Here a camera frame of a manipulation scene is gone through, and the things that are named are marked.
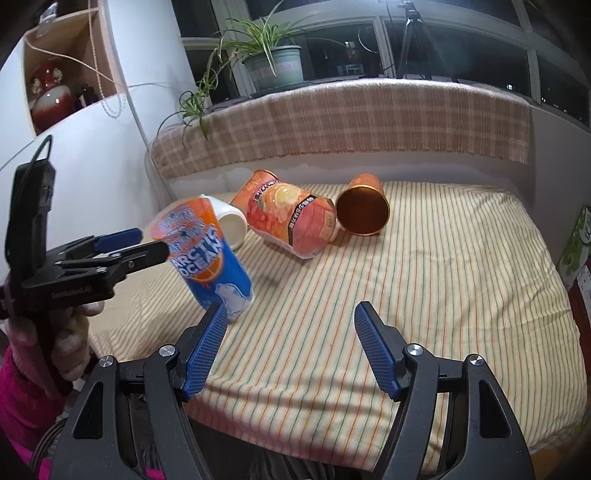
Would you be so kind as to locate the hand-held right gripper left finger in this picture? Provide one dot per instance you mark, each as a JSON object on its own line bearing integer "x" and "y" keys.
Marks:
{"x": 206, "y": 347}

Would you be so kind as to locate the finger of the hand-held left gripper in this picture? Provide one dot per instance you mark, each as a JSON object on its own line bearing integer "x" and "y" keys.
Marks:
{"x": 117, "y": 238}
{"x": 143, "y": 254}

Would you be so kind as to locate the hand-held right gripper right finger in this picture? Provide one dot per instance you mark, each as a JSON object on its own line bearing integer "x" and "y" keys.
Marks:
{"x": 375, "y": 348}

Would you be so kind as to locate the blue and orange printed cup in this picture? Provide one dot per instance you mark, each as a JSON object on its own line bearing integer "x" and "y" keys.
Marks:
{"x": 210, "y": 258}

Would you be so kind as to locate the white cup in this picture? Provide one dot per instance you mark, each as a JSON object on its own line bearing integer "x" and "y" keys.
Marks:
{"x": 232, "y": 226}

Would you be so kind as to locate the plain orange cup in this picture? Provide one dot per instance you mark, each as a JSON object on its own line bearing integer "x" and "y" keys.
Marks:
{"x": 362, "y": 210}

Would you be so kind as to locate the orange fruit printed cup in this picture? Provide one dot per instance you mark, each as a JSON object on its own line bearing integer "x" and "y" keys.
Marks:
{"x": 286, "y": 214}

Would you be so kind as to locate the person's left hand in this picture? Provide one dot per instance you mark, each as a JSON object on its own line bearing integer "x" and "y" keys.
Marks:
{"x": 69, "y": 344}

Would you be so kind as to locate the striped yellow cloth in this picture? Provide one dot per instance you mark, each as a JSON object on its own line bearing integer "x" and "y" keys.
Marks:
{"x": 415, "y": 286}

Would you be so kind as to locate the red round vase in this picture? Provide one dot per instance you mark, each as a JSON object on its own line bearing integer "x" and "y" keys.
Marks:
{"x": 51, "y": 99}

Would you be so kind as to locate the green spider plant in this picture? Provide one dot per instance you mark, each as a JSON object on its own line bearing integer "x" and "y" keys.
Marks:
{"x": 198, "y": 99}

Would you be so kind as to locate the green printed box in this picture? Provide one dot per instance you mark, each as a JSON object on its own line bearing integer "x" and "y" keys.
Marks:
{"x": 577, "y": 249}

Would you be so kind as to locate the plaid brown blanket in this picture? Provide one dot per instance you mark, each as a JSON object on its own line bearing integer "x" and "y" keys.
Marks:
{"x": 369, "y": 122}

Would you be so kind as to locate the grey plant pot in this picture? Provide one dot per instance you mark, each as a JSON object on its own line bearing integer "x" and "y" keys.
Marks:
{"x": 274, "y": 67}

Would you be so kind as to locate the black tripod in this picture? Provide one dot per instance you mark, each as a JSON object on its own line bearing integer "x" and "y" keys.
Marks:
{"x": 408, "y": 41}

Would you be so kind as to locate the wooden wall shelf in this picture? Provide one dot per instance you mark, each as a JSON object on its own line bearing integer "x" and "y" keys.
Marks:
{"x": 60, "y": 46}

